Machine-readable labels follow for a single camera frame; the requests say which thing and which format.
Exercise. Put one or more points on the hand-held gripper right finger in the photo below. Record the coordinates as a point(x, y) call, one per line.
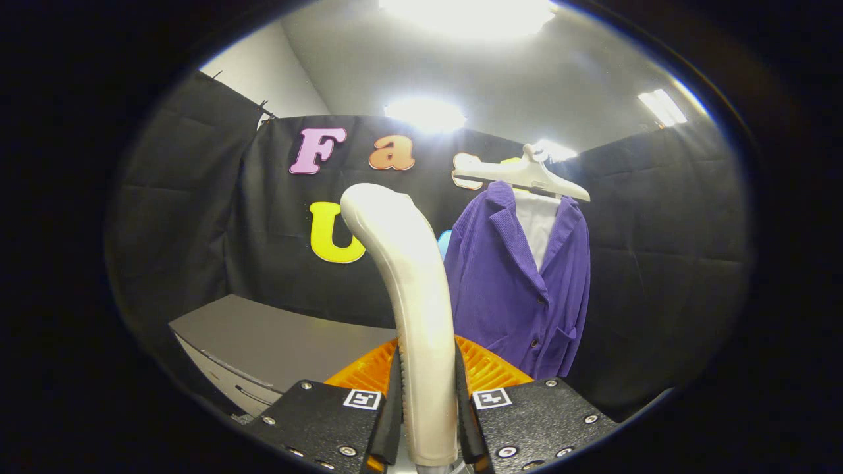
point(540, 421)

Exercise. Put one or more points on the oval ceiling light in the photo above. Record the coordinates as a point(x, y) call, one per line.
point(425, 115)

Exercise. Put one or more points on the purple jacket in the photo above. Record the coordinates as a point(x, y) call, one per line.
point(500, 289)

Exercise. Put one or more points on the white garment steamer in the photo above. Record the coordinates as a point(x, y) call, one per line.
point(415, 296)

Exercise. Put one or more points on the white shirt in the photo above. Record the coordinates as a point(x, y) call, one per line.
point(537, 224)

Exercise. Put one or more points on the rectangular ceiling light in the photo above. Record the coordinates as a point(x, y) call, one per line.
point(662, 106)

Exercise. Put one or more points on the white plastic hanger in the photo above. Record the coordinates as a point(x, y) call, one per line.
point(520, 172)

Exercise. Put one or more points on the large round ceiling light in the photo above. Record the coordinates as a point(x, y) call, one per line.
point(467, 13)

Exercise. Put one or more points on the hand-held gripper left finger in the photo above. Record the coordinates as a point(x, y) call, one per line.
point(323, 424)

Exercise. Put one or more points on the black backdrop cloth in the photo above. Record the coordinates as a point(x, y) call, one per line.
point(197, 230)

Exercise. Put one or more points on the small ceiling light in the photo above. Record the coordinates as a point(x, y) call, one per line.
point(554, 150)

